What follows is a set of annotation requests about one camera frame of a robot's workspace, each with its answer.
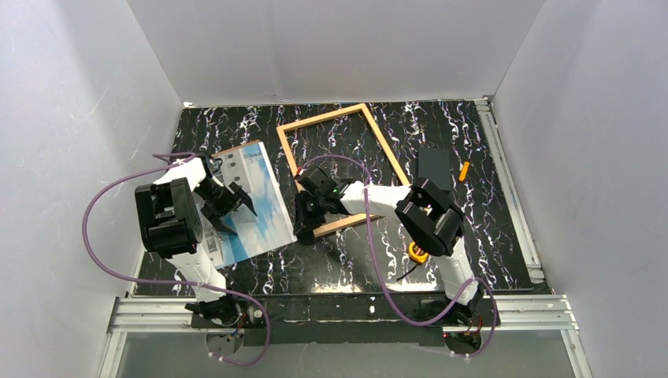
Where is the aluminium rail front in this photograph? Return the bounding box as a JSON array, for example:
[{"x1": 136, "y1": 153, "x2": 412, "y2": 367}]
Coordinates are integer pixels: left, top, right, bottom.
[{"x1": 109, "y1": 293, "x2": 592, "y2": 377}]

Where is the blue sky building photo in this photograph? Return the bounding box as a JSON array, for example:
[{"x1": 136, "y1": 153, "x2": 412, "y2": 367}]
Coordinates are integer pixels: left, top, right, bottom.
[{"x1": 204, "y1": 141, "x2": 296, "y2": 269}]

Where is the black flat box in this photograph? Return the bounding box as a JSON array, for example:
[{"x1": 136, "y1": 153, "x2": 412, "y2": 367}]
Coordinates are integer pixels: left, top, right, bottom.
[{"x1": 417, "y1": 147, "x2": 452, "y2": 191}]

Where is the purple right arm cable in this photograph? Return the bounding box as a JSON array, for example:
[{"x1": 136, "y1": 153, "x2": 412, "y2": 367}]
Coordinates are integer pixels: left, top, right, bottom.
[{"x1": 295, "y1": 154, "x2": 498, "y2": 358}]

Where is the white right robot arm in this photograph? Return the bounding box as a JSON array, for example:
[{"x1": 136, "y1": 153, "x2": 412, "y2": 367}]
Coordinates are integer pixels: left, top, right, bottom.
[{"x1": 294, "y1": 166, "x2": 483, "y2": 321}]

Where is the aluminium rail right side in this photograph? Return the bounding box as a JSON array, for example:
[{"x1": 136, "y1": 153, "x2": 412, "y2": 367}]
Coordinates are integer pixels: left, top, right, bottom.
[{"x1": 474, "y1": 97, "x2": 545, "y2": 284}]

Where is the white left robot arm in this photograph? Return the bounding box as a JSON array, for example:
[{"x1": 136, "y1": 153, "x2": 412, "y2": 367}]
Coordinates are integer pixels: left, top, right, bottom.
[{"x1": 135, "y1": 154, "x2": 257, "y2": 327}]

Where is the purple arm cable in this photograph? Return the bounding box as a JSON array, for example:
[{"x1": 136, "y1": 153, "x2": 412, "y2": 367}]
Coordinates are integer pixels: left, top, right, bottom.
[
  {"x1": 295, "y1": 154, "x2": 498, "y2": 358},
  {"x1": 82, "y1": 152, "x2": 273, "y2": 367}
]

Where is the wooden photo frame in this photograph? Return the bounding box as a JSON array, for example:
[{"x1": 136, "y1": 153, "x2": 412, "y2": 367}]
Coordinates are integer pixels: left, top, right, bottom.
[{"x1": 276, "y1": 103, "x2": 410, "y2": 238}]

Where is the yellow tape measure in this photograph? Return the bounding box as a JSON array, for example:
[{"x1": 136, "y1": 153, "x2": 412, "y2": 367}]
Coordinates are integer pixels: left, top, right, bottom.
[{"x1": 407, "y1": 242, "x2": 429, "y2": 265}]

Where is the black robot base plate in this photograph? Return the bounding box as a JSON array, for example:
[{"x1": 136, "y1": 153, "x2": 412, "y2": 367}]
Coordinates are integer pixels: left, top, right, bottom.
[{"x1": 190, "y1": 283, "x2": 502, "y2": 348}]

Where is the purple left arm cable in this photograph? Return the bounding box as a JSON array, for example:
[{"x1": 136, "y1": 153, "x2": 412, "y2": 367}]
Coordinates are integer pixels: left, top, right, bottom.
[{"x1": 82, "y1": 152, "x2": 273, "y2": 367}]

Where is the aluminium rail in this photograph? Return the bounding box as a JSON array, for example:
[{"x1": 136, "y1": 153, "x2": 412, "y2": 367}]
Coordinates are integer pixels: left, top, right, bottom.
[
  {"x1": 474, "y1": 97, "x2": 545, "y2": 284},
  {"x1": 109, "y1": 293, "x2": 592, "y2": 377}
]

